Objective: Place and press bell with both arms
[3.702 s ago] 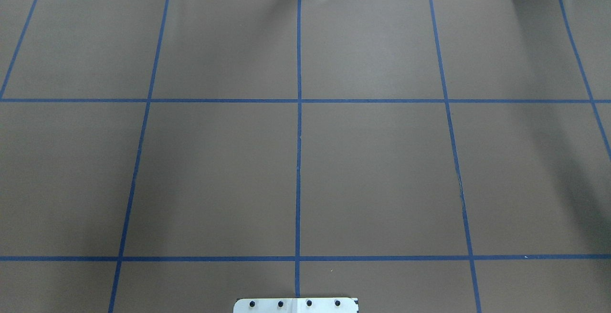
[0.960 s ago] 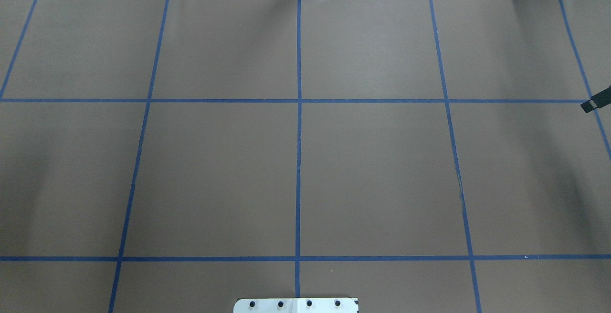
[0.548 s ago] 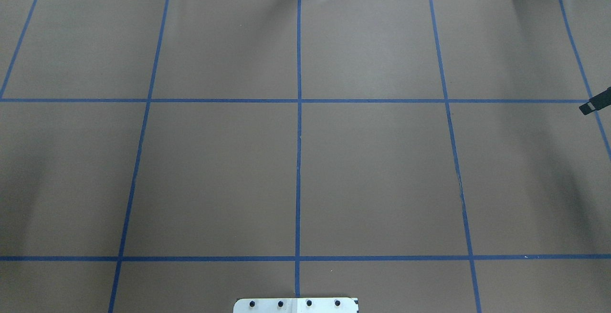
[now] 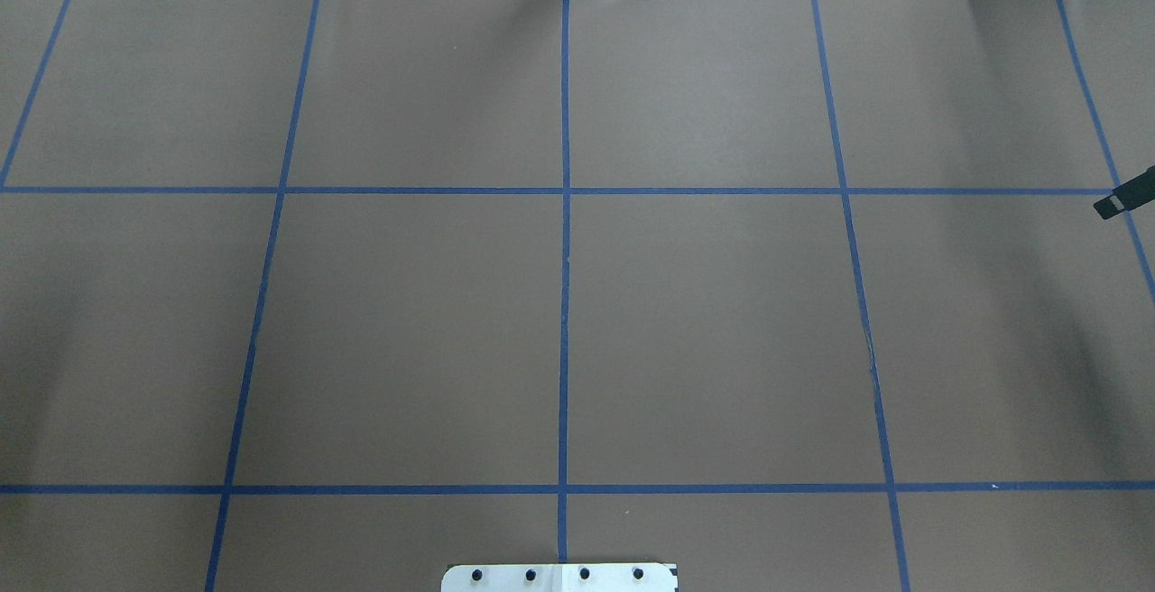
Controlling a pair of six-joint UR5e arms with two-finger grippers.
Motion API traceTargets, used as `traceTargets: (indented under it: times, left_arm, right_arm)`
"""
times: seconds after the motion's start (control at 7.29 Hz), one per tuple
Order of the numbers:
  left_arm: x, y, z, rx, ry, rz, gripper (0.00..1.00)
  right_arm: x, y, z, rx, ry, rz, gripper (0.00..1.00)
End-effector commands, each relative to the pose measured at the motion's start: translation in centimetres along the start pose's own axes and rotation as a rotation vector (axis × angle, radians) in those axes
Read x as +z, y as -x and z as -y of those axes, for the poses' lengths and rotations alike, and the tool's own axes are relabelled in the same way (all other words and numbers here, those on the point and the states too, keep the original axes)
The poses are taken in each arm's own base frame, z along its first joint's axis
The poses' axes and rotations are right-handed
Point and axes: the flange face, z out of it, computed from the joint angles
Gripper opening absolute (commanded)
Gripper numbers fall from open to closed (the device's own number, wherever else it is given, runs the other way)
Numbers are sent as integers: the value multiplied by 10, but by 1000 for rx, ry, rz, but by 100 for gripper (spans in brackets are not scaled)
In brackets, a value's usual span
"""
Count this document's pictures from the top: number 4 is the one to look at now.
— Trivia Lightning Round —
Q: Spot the brown paper table cover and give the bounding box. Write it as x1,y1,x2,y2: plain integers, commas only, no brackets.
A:
3,0,1152,591

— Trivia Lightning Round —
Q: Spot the white pedestal column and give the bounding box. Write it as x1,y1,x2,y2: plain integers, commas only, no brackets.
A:
440,562,679,591

